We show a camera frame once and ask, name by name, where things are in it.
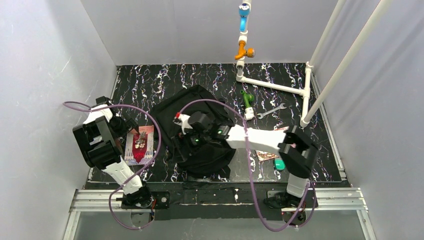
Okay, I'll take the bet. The silver open-end wrench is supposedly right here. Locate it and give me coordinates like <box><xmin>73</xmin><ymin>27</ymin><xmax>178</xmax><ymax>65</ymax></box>
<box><xmin>256</xmin><ymin>103</ymin><xmax>287</xmax><ymax>119</ymax></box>

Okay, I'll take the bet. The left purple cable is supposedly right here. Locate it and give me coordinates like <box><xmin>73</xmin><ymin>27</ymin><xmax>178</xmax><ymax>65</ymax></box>
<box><xmin>62</xmin><ymin>100</ymin><xmax>163</xmax><ymax>231</ymax></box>

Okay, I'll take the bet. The small teal box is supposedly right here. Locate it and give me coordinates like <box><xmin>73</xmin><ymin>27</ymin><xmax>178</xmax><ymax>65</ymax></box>
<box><xmin>273</xmin><ymin>158</ymin><xmax>286</xmax><ymax>172</ymax></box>

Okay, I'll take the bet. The orange tap valve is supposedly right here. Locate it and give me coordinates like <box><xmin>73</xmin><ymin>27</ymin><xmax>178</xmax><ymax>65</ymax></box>
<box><xmin>234</xmin><ymin>40</ymin><xmax>256</xmax><ymax>60</ymax></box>

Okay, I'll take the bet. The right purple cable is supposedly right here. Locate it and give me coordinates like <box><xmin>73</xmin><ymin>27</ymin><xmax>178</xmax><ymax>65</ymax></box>
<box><xmin>178</xmin><ymin>98</ymin><xmax>317</xmax><ymax>233</ymax></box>

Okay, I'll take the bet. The purple cable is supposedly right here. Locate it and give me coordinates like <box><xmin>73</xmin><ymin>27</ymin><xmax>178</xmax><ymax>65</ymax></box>
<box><xmin>178</xmin><ymin>98</ymin><xmax>317</xmax><ymax>233</ymax></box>
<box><xmin>62</xmin><ymin>100</ymin><xmax>163</xmax><ymax>231</ymax></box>

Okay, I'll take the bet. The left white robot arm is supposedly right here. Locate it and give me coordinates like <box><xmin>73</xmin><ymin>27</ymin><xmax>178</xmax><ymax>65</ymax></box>
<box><xmin>72</xmin><ymin>96</ymin><xmax>153</xmax><ymax>208</ymax></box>

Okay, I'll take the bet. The black backpack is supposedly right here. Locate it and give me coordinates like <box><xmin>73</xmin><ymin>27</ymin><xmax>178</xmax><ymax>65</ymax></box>
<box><xmin>149</xmin><ymin>85</ymin><xmax>236</xmax><ymax>179</ymax></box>

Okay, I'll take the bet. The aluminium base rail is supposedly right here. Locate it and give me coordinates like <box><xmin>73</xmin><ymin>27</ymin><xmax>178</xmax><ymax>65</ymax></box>
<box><xmin>63</xmin><ymin>183</ymin><xmax>376</xmax><ymax>240</ymax></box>

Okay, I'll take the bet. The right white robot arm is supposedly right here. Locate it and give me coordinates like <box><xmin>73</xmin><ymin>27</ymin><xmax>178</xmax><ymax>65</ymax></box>
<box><xmin>173</xmin><ymin>111</ymin><xmax>318</xmax><ymax>208</ymax></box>

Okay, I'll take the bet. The green and white pipe fitting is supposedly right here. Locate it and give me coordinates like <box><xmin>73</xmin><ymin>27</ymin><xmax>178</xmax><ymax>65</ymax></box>
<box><xmin>240</xmin><ymin>90</ymin><xmax>255</xmax><ymax>121</ymax></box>

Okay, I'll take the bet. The pink picture book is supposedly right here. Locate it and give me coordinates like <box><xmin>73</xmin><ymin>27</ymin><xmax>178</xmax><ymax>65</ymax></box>
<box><xmin>255</xmin><ymin>126</ymin><xmax>289</xmax><ymax>162</ymax></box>

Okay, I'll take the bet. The blue pipe valve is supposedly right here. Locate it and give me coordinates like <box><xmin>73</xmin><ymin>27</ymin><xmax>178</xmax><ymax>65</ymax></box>
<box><xmin>238</xmin><ymin>2</ymin><xmax>251</xmax><ymax>32</ymax></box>

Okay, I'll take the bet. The thin pink illustrated book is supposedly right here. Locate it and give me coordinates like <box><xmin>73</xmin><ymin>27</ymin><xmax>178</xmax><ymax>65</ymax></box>
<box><xmin>123</xmin><ymin>125</ymin><xmax>155</xmax><ymax>166</ymax></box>

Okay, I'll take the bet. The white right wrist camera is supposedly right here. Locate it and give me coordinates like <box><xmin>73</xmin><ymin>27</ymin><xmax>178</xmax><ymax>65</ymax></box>
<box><xmin>173</xmin><ymin>112</ymin><xmax>193</xmax><ymax>135</ymax></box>

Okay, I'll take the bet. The white PVC pipe frame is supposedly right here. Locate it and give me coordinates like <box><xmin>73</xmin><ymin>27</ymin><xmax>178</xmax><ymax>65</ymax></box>
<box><xmin>235</xmin><ymin>0</ymin><xmax>392</xmax><ymax>128</ymax></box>

